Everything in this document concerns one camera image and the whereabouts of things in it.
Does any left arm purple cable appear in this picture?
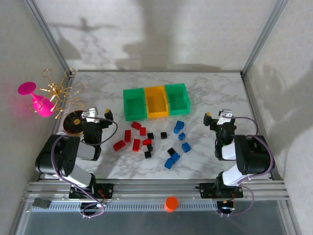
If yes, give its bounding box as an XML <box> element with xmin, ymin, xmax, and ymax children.
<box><xmin>50</xmin><ymin>115</ymin><xmax>119</xmax><ymax>218</ymax></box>

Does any yellow plastic bin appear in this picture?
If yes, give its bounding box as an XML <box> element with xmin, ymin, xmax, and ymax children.
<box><xmin>143</xmin><ymin>85</ymin><xmax>170</xmax><ymax>119</ymax></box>

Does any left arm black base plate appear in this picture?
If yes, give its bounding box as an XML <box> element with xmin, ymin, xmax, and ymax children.
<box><xmin>69</xmin><ymin>183</ymin><xmax>114</xmax><ymax>199</ymax></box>

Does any thin aluminium table rail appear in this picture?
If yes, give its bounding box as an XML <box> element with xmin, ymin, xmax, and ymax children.
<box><xmin>73</xmin><ymin>70</ymin><xmax>243</xmax><ymax>73</ymax></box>

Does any green plastic bin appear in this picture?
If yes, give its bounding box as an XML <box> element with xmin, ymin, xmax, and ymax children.
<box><xmin>164</xmin><ymin>83</ymin><xmax>191</xmax><ymax>116</ymax></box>
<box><xmin>122</xmin><ymin>87</ymin><xmax>149</xmax><ymax>122</ymax></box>

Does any pink wine glass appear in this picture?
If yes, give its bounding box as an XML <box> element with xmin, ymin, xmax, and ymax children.
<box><xmin>17</xmin><ymin>81</ymin><xmax>56</xmax><ymax>118</ymax></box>

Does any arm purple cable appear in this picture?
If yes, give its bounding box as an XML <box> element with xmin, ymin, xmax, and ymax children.
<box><xmin>220</xmin><ymin>116</ymin><xmax>276</xmax><ymax>218</ymax></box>
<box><xmin>50</xmin><ymin>115</ymin><xmax>119</xmax><ymax>218</ymax></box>

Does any aluminium slotted mounting rail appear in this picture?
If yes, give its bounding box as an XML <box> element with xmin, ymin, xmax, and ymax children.
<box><xmin>23</xmin><ymin>180</ymin><xmax>291</xmax><ymax>202</ymax></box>

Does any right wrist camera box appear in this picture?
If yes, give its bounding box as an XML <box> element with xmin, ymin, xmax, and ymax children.
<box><xmin>218</xmin><ymin>109</ymin><xmax>233</xmax><ymax>123</ymax></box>

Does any aluminium frame post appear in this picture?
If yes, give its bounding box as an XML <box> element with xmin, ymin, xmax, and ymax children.
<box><xmin>23</xmin><ymin>0</ymin><xmax>75</xmax><ymax>76</ymax></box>
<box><xmin>240</xmin><ymin>0</ymin><xmax>291</xmax><ymax>77</ymax></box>

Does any grey slotted cable duct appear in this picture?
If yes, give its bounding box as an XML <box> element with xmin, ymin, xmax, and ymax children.
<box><xmin>30</xmin><ymin>201</ymin><xmax>221</xmax><ymax>212</ymax></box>

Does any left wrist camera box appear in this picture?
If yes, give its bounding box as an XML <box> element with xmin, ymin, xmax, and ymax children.
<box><xmin>81</xmin><ymin>107</ymin><xmax>99</xmax><ymax>123</ymax></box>

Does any gold wire stand black base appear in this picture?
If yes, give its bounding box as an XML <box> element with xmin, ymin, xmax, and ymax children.
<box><xmin>29</xmin><ymin>68</ymin><xmax>86</xmax><ymax>137</ymax></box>

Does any orange cylinder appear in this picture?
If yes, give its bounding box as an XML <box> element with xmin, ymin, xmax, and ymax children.
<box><xmin>164</xmin><ymin>195</ymin><xmax>179</xmax><ymax>213</ymax></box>

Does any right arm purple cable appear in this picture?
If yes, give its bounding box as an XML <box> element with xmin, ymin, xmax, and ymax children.
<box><xmin>220</xmin><ymin>116</ymin><xmax>276</xmax><ymax>218</ymax></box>

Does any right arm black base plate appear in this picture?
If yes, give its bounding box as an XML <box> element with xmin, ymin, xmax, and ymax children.
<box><xmin>199</xmin><ymin>182</ymin><xmax>245</xmax><ymax>198</ymax></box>

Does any small black box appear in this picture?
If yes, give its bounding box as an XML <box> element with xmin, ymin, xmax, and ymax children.
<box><xmin>32</xmin><ymin>197</ymin><xmax>51</xmax><ymax>209</ymax></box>

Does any aluminium side rail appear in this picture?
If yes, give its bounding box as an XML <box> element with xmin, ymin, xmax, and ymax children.
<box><xmin>241</xmin><ymin>72</ymin><xmax>284</xmax><ymax>182</ymax></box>

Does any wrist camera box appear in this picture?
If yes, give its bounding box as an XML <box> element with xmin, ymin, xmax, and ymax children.
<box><xmin>81</xmin><ymin>107</ymin><xmax>99</xmax><ymax>123</ymax></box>
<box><xmin>218</xmin><ymin>109</ymin><xmax>233</xmax><ymax>123</ymax></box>

